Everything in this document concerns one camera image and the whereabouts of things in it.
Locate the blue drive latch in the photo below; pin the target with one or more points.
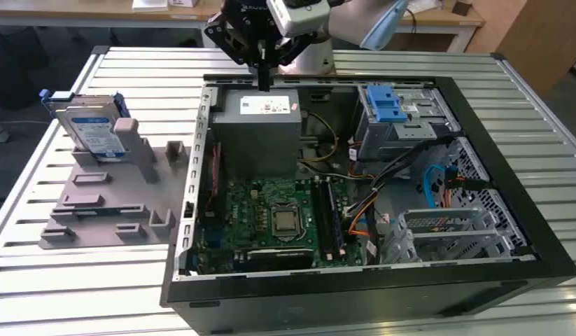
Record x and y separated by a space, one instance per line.
386 105

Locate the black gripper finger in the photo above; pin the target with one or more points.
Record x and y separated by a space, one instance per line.
292 49
227 42

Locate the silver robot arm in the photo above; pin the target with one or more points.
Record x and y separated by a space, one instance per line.
315 56

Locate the green motherboard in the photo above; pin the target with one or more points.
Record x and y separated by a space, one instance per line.
287 190

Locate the small dark brown box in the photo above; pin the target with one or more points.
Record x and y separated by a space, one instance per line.
463 7

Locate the black PC case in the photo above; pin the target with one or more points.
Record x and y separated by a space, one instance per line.
315 301

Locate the silver CPU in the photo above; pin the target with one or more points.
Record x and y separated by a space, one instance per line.
286 222

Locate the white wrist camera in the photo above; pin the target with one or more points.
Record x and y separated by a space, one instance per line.
302 19

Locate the large white box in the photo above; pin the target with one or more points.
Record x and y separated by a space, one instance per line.
149 5

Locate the grey parts rack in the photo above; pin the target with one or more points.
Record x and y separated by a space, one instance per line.
109 196

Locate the wooden desk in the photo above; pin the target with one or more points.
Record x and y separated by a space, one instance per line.
81 14

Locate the grey optical drive cage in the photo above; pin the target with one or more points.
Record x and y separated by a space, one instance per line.
386 140

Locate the black graphics card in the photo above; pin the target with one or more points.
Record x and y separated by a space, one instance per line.
278 257

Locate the black RAM stick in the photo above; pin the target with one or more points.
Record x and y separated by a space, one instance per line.
323 217

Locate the CPU socket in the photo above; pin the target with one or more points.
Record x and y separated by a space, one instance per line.
287 239

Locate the metal disk bay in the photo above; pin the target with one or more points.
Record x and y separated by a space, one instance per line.
455 234

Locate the grey power supply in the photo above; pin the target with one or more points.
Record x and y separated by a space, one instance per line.
255 147

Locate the hard disk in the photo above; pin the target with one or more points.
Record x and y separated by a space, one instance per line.
93 134

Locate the small white box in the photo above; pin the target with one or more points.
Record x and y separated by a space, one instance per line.
183 3

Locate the black office chair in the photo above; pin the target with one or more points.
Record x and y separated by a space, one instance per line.
12 63

